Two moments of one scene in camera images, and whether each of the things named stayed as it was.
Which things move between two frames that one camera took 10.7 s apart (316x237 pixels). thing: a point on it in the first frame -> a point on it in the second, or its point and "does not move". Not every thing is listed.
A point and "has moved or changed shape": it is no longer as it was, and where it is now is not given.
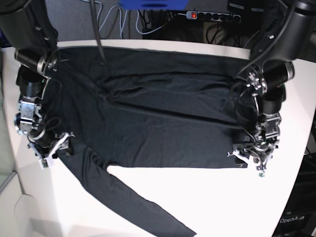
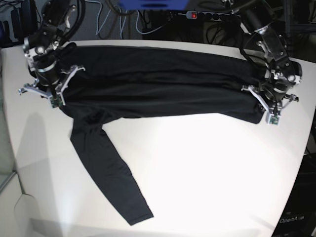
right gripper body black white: x=261 y=154 -> x=272 y=95
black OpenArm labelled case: x=298 y=218 does not move
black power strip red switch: x=222 y=17 does not move
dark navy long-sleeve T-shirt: x=129 y=106 has moved or changed shape
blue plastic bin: x=154 y=5 does not move
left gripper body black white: x=60 y=141 -> x=43 y=63
